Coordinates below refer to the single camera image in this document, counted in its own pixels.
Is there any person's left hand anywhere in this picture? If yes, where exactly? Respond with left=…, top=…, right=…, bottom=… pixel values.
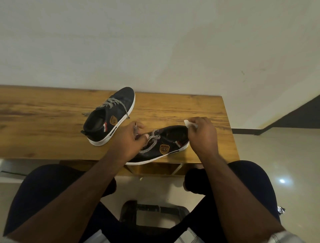
left=111, top=121, right=149, bottom=161

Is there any person's right forearm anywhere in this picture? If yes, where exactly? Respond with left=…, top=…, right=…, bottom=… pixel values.
left=199, top=152, right=287, bottom=243

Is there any person's right hand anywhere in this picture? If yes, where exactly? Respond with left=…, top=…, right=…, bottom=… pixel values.
left=187, top=117, right=219, bottom=158

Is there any black sneaker with white sole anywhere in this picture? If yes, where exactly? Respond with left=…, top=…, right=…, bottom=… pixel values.
left=80, top=87, right=136, bottom=147
left=125, top=125, right=190, bottom=166

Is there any person's right leg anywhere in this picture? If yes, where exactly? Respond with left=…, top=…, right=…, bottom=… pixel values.
left=160, top=160, right=282, bottom=243

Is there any person's leg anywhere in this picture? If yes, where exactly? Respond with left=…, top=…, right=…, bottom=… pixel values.
left=160, top=160, right=282, bottom=243
left=3, top=164, right=140, bottom=243

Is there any black stool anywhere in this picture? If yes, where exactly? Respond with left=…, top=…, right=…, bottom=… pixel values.
left=119, top=200, right=190, bottom=229

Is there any person's left forearm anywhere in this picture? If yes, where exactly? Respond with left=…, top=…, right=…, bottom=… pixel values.
left=7, top=150, right=128, bottom=243

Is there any person's left leg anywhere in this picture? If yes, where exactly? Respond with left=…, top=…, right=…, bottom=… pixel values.
left=3, top=164, right=140, bottom=243

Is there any wooden table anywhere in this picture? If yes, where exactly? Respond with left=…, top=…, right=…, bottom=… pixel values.
left=0, top=85, right=240, bottom=177

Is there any black skirting board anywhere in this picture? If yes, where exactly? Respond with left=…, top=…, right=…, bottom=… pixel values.
left=231, top=94, right=320, bottom=136

